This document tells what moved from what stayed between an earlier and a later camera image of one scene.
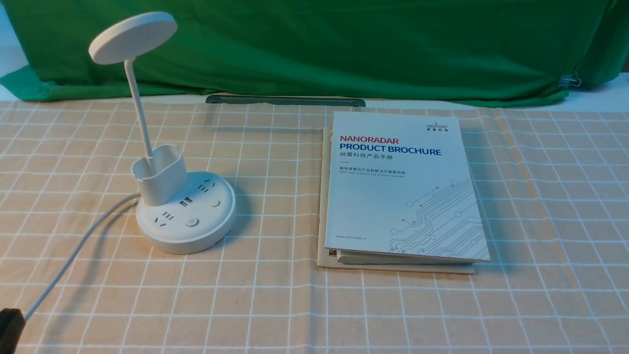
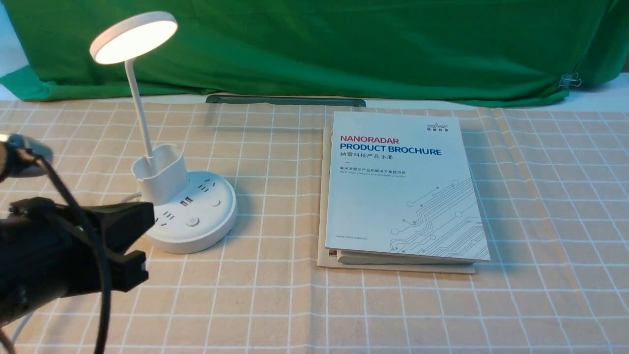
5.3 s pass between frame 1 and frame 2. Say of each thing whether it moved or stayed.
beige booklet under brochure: stayed
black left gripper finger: moved
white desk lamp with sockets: stayed
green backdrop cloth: stayed
